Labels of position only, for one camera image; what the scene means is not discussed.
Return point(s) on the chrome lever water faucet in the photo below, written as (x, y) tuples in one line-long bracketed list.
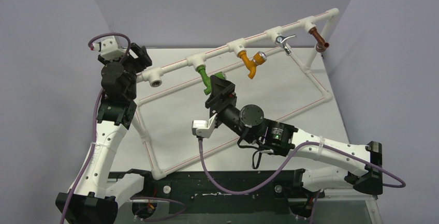
[(281, 41)]

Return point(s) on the white PVC pipe frame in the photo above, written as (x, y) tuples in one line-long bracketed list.
[(317, 26)]

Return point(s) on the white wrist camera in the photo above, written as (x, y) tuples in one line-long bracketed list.
[(203, 128), (109, 48)]

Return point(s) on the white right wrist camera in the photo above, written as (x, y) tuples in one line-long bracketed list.
[(203, 128)]

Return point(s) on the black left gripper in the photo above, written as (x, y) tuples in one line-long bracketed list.
[(143, 60)]

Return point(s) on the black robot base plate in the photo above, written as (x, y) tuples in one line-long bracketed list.
[(282, 195)]

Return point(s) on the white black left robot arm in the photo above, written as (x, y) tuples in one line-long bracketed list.
[(90, 199)]

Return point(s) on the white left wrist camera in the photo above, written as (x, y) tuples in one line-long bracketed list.
[(109, 48)]

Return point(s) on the orange water faucet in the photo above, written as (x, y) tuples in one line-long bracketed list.
[(251, 64)]

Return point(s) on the brown water faucet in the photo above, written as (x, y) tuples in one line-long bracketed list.
[(321, 44)]

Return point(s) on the green water faucet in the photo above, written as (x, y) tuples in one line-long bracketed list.
[(207, 78)]

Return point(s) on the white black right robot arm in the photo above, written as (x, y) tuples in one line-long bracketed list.
[(356, 166)]

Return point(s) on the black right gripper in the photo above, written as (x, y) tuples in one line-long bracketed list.
[(220, 100)]

